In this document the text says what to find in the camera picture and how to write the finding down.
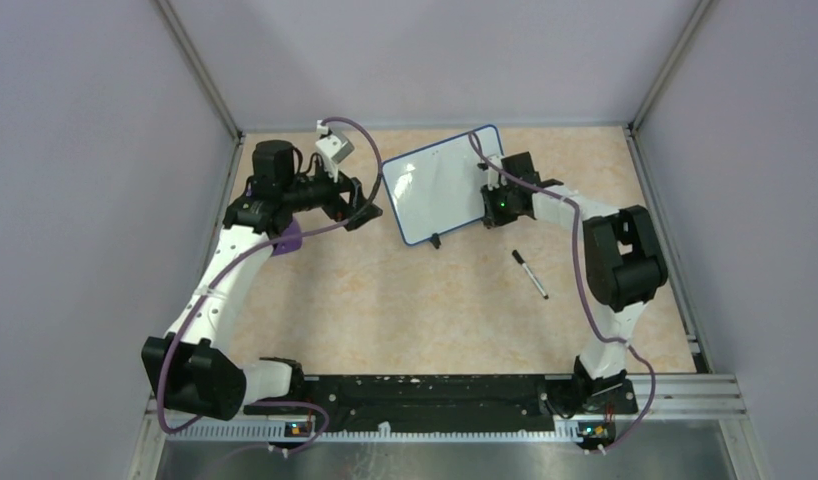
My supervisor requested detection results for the aluminium frame rail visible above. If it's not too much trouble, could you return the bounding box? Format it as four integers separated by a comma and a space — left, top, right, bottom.
129, 373, 768, 479

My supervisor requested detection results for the white black marker pen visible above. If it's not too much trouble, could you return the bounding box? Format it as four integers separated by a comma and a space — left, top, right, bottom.
511, 249, 549, 300

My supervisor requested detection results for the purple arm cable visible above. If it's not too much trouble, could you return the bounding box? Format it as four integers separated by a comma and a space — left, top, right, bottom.
467, 131, 658, 456
155, 117, 384, 458

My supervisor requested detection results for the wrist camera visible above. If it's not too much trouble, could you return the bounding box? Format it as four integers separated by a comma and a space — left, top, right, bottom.
478, 154, 507, 191
315, 120, 354, 183

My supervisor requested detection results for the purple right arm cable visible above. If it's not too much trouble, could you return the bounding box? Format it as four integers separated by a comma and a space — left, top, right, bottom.
467, 131, 658, 456

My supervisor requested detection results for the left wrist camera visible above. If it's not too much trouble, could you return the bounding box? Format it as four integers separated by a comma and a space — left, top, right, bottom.
315, 120, 354, 183

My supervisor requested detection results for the blue framed whiteboard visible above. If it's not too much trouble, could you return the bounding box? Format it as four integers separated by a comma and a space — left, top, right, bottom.
383, 124, 503, 246

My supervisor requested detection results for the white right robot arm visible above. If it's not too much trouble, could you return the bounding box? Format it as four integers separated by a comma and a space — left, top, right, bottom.
478, 152, 668, 412

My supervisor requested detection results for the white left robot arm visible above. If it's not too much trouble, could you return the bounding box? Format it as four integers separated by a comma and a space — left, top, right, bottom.
141, 134, 382, 420

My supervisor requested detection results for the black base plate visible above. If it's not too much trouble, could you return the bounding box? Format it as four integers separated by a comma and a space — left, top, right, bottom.
243, 374, 639, 433

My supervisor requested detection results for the white slotted cable duct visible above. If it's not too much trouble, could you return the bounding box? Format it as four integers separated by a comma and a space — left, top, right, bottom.
172, 419, 582, 443

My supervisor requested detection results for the purple whiteboard eraser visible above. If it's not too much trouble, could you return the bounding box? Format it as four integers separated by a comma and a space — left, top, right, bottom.
272, 219, 303, 257

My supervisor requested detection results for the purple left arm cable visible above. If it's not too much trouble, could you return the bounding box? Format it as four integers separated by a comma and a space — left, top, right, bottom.
155, 117, 384, 458

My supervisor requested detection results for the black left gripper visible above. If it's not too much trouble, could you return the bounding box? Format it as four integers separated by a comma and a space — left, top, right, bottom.
282, 157, 382, 230

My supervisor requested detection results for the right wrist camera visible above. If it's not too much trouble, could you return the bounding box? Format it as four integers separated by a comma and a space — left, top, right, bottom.
478, 154, 507, 191

